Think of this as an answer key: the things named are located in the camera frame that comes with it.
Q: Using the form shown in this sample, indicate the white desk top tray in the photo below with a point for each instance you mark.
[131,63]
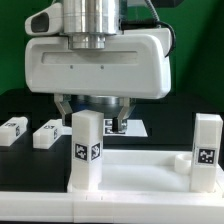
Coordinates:
[135,170]

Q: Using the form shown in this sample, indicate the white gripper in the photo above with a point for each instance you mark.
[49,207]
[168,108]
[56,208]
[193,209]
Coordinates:
[134,64]

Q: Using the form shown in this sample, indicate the white front fence rail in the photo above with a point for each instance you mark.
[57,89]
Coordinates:
[152,208]

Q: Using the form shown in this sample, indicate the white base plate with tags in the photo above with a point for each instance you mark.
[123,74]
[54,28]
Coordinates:
[135,128]

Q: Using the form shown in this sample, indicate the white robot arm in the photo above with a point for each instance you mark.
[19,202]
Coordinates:
[87,47]

